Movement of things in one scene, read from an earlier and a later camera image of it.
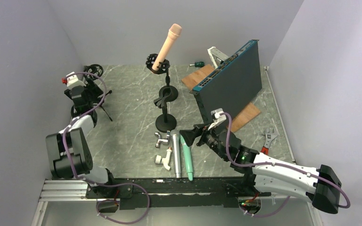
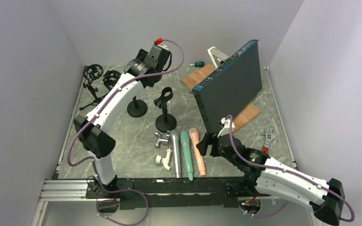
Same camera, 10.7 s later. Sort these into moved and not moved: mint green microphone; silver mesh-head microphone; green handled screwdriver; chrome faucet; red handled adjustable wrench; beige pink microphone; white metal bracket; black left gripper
Moved: beige pink microphone; black left gripper
Not moved: chrome faucet; green handled screwdriver; mint green microphone; white metal bracket; red handled adjustable wrench; silver mesh-head microphone
